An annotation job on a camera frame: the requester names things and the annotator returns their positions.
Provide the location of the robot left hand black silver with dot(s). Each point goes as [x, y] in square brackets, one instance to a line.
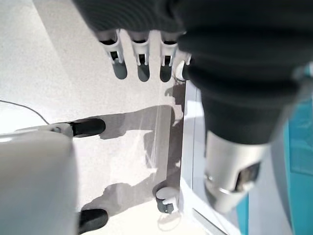
[234, 73]

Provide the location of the teal panel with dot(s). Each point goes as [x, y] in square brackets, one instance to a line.
[300, 159]

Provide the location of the grey caster wheel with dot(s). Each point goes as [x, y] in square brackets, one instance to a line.
[165, 202]

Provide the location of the black robot foot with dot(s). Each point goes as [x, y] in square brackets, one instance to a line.
[93, 220]
[89, 127]

